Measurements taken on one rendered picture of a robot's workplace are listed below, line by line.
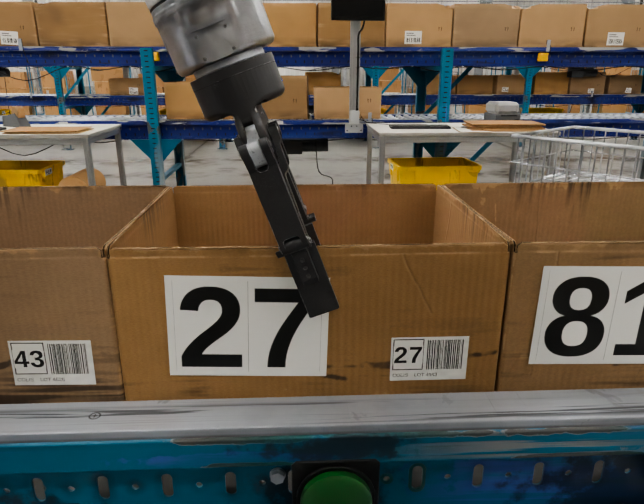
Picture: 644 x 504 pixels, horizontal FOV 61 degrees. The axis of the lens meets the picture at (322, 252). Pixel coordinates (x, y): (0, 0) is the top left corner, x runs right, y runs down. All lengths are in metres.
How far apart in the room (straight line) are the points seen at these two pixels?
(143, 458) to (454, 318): 0.33
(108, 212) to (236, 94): 0.43
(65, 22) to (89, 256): 4.86
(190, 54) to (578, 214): 0.64
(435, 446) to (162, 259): 0.32
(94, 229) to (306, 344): 0.42
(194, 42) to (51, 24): 4.97
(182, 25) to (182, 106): 4.43
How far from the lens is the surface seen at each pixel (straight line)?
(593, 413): 0.62
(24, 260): 0.58
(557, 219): 0.90
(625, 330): 0.65
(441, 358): 0.59
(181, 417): 0.57
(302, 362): 0.57
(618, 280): 0.62
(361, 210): 0.81
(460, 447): 0.58
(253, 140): 0.45
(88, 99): 9.70
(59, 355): 0.61
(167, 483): 0.92
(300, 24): 5.04
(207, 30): 0.46
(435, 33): 5.16
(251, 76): 0.47
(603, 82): 10.44
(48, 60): 5.38
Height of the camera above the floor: 1.21
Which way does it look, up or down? 19 degrees down
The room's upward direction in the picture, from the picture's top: straight up
